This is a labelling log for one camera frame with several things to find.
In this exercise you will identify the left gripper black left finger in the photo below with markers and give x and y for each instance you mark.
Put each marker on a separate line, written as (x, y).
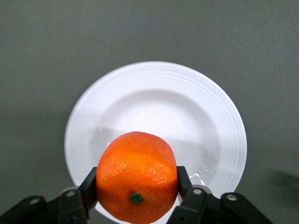
(70, 203)

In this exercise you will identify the orange fruit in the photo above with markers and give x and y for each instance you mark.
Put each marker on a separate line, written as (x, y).
(137, 177)

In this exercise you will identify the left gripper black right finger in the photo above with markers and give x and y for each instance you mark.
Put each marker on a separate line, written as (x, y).
(201, 203)

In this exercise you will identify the white round plate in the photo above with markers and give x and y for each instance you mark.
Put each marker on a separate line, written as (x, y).
(163, 112)

